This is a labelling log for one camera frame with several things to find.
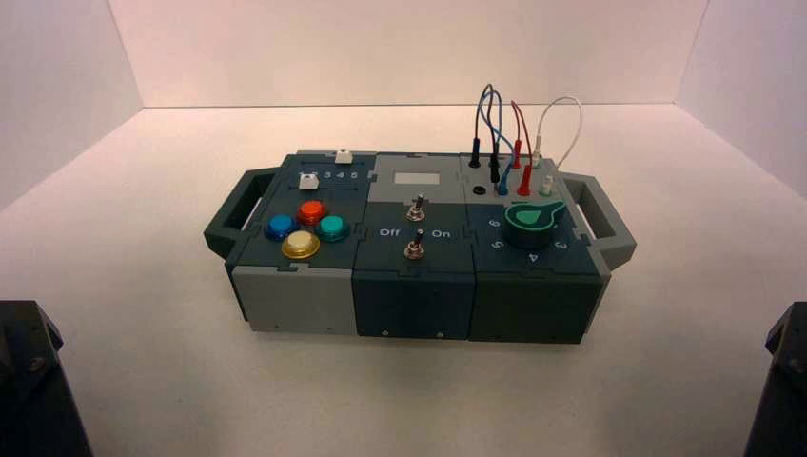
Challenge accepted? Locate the green push button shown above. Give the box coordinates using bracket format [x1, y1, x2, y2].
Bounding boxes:
[314, 214, 351, 244]

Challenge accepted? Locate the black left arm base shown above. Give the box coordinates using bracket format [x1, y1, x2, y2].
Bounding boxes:
[0, 300, 94, 457]

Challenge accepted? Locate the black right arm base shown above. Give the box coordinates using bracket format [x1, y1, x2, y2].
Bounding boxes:
[743, 302, 807, 457]

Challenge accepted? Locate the orange push button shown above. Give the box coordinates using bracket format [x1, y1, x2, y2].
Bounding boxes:
[296, 200, 329, 227]

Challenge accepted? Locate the yellow push button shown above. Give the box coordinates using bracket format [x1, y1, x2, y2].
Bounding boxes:
[281, 230, 322, 261]

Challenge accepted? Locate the blue push button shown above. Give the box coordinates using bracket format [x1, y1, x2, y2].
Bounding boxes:
[264, 214, 301, 242]

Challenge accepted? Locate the dark grey modular task box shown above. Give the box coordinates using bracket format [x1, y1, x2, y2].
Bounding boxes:
[203, 149, 638, 346]

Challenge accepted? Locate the green rotary selector knob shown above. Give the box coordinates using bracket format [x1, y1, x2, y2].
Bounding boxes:
[503, 201, 567, 250]

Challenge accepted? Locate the black jumper cable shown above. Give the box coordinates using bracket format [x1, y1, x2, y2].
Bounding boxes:
[467, 83, 505, 184]

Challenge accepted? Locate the blue jumper cable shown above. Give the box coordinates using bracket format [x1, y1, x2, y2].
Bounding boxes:
[478, 89, 517, 197]

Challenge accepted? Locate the red jumper cable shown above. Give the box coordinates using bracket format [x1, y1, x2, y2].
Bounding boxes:
[509, 100, 535, 197]

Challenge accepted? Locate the white jumper cable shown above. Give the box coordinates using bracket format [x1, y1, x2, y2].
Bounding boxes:
[529, 95, 583, 198]

